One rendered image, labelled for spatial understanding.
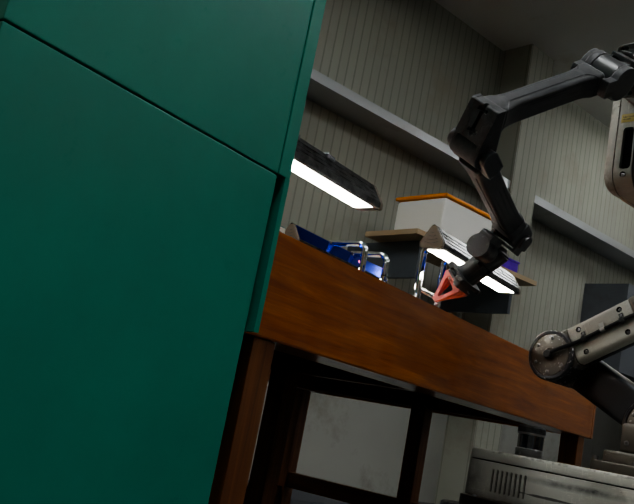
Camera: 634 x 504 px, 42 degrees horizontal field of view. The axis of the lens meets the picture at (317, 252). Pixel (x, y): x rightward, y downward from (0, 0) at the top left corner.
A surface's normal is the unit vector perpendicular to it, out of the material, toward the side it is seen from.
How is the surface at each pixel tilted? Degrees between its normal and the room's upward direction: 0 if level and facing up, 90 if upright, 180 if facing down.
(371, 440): 90
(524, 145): 90
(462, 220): 90
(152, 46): 90
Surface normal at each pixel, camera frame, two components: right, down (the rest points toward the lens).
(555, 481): -0.73, -0.27
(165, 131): 0.80, 0.03
